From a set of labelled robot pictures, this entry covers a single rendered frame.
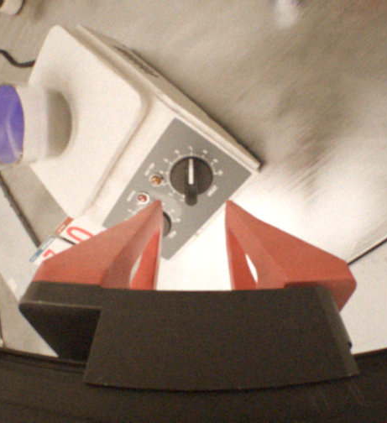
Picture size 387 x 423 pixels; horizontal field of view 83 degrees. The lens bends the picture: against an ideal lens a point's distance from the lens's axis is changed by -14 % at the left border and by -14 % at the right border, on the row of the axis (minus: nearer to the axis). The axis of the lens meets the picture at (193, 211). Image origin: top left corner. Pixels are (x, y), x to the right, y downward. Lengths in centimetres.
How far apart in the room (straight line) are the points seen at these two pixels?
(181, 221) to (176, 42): 17
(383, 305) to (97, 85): 30
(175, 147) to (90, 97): 7
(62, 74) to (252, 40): 16
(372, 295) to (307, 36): 23
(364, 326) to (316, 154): 17
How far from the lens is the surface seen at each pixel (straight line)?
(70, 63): 22
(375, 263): 26
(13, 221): 50
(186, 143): 18
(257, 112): 23
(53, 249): 37
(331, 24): 24
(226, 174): 19
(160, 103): 18
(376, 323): 29
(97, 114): 19
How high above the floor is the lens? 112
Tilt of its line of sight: 62 degrees down
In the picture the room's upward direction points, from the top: 122 degrees counter-clockwise
